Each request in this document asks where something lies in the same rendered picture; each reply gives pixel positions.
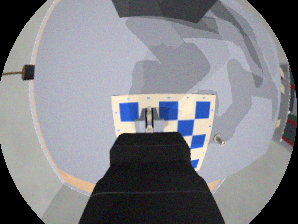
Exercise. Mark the blue and cream chessboard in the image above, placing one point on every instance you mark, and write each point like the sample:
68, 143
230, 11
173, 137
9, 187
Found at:
189, 114

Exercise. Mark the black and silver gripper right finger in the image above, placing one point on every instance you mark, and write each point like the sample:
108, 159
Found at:
157, 123

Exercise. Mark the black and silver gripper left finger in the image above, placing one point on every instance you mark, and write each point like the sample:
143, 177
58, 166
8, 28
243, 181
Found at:
141, 123

